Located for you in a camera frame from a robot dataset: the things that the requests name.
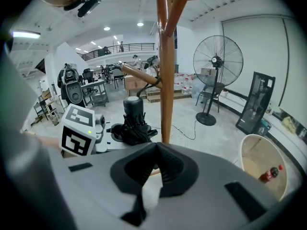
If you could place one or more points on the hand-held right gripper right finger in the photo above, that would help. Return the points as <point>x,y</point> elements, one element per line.
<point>182,171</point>

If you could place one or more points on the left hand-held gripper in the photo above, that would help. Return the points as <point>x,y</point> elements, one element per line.
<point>76,128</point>

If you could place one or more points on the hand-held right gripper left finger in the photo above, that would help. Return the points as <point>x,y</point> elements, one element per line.
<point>120,176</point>

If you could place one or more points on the black umbrella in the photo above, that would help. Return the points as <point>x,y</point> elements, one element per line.
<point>134,128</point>

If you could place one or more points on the wooden coat stand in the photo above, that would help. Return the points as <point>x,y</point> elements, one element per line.
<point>166,80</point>

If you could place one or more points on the person's left forearm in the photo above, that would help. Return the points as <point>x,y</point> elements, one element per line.
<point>49,142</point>

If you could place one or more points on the wooden step platform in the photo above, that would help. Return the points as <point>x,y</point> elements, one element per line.
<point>153,97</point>

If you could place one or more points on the wooden cabinet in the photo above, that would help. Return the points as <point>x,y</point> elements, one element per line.
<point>134,84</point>

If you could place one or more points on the grey metal table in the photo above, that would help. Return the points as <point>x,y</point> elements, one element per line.
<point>96,92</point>

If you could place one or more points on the group of water jugs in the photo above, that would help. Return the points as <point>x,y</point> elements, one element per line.
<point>184,83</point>

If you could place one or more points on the white round bin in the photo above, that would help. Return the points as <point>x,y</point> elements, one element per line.
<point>254,157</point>

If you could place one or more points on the black office chair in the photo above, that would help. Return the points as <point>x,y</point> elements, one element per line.
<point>88,75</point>

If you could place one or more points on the black and white robot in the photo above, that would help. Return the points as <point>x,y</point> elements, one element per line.
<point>72,90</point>

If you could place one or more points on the black balcony railing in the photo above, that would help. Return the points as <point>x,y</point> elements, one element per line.
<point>134,47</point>

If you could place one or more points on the dark wicker chair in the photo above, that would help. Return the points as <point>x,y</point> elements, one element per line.
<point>212,91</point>

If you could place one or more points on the red soda bottle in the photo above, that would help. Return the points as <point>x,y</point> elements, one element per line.
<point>269,174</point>

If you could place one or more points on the metal shelf rack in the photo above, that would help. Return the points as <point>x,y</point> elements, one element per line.
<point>48,109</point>

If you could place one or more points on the green bucket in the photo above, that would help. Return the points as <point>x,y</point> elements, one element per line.
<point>265,128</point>

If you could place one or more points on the black framed leaning mirror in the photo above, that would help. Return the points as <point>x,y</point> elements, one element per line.
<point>257,102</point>

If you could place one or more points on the person's grey shirt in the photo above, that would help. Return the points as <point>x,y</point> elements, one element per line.
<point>21,140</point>

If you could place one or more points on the yellow cloth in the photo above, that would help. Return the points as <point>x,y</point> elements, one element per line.
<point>289,124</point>

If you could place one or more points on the white roller screen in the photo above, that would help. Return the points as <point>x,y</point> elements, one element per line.
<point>254,51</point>

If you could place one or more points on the long ceiling light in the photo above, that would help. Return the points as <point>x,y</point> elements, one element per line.
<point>26,34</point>

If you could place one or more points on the black standing pedestal fan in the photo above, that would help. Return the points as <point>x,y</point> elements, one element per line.
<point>217,63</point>

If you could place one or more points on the black head-mounted camera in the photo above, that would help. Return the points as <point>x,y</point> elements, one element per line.
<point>87,5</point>

